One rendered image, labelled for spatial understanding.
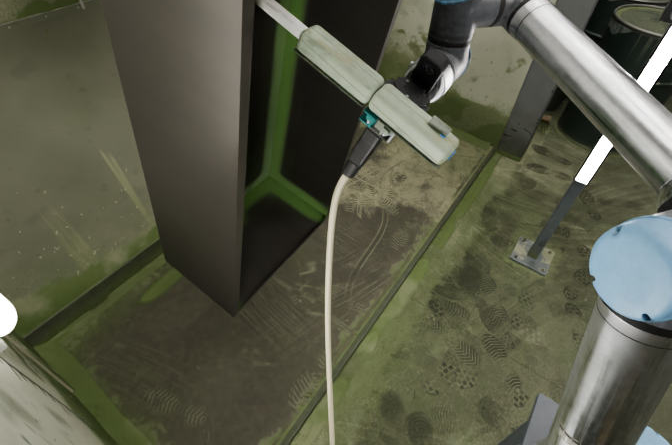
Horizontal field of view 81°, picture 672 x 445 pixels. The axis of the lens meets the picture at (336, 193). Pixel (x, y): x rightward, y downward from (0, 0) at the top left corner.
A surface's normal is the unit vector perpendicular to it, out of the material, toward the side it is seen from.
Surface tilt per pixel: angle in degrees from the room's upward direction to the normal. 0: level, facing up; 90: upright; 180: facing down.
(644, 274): 83
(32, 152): 57
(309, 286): 0
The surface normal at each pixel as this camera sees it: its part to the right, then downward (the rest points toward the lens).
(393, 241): 0.04, -0.71
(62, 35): 0.70, -0.02
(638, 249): -0.95, 0.09
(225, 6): -0.56, 0.57
